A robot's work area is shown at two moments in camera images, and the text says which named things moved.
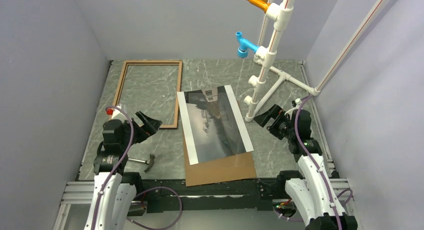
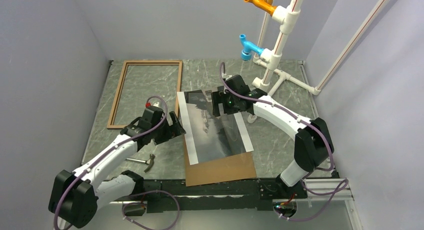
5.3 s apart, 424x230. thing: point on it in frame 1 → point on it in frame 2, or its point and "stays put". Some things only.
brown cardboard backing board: x=229 y=169 stays put
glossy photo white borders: x=213 y=124 stays put
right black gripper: x=262 y=119 → x=218 y=97
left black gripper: x=143 y=132 → x=172 y=131
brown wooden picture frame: x=121 y=77 stays put
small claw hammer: x=149 y=162 stays put
